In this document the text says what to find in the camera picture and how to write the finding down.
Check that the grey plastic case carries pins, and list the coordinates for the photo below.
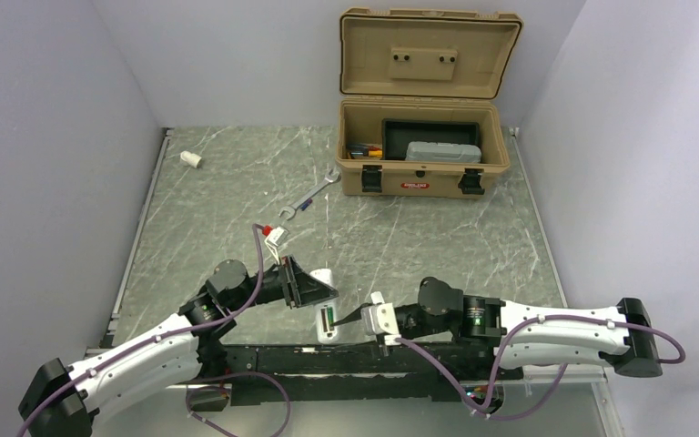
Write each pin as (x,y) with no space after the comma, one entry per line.
(443,152)

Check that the white battery compartment cover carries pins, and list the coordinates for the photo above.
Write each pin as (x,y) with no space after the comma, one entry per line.
(377,298)

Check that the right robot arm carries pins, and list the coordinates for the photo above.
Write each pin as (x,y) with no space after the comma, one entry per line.
(517,335)

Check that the aluminium frame rail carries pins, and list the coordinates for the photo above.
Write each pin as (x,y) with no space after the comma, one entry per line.
(355,372)

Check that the white plastic tube piece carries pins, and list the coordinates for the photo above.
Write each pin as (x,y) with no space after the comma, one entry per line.
(190,159)

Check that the colourful tools in toolbox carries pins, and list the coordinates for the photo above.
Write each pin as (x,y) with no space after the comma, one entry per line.
(360,151)

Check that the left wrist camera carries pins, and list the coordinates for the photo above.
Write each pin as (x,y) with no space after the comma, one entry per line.
(274,239)

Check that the tan plastic toolbox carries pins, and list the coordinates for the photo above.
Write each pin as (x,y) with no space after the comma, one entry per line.
(420,64)

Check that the silver open-end wrench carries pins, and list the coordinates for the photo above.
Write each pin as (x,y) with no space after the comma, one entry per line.
(290,211)

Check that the white remote control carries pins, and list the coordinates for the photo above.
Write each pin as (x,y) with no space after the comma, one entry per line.
(325,334)

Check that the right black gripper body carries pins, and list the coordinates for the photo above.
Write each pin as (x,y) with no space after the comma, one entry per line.
(415,326)

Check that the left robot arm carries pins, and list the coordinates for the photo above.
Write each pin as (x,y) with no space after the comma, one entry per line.
(69,399)

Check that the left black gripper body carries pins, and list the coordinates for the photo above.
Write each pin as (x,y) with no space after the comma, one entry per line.
(275,285)

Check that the black tray in toolbox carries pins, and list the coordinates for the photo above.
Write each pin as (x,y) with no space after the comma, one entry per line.
(398,133)

